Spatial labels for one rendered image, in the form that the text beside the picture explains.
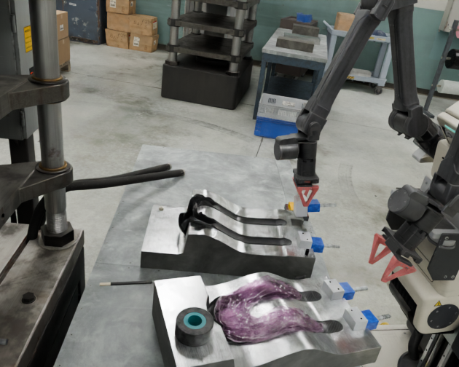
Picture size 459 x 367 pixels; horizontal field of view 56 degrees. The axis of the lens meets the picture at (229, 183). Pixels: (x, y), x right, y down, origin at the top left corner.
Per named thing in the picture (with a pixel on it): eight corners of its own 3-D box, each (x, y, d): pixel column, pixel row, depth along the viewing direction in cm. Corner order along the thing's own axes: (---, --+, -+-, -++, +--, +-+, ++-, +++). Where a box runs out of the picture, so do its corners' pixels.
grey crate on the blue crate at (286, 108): (315, 115, 476) (318, 102, 469) (315, 127, 440) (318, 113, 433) (260, 105, 483) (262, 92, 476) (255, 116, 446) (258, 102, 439)
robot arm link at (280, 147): (321, 121, 124) (309, 115, 132) (283, 124, 122) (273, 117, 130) (318, 162, 129) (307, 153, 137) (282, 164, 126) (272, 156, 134)
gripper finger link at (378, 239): (369, 271, 105) (394, 242, 101) (356, 253, 111) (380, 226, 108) (388, 280, 107) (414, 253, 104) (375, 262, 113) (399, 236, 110)
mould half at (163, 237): (296, 232, 153) (303, 199, 146) (309, 282, 130) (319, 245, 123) (152, 218, 149) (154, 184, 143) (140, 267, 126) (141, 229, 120)
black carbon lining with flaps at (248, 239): (284, 223, 144) (290, 199, 139) (291, 253, 129) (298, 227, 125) (179, 213, 141) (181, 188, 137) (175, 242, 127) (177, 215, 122)
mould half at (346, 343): (323, 290, 127) (331, 260, 122) (375, 362, 106) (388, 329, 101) (151, 314, 110) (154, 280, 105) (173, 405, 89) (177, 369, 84)
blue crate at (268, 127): (311, 132, 486) (315, 114, 476) (310, 146, 449) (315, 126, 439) (257, 123, 493) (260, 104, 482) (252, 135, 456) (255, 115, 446)
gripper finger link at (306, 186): (296, 209, 133) (297, 180, 130) (292, 200, 140) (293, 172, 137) (318, 209, 134) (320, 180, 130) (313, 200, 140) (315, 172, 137)
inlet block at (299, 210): (333, 210, 142) (334, 194, 140) (337, 215, 137) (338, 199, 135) (293, 210, 142) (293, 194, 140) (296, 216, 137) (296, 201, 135)
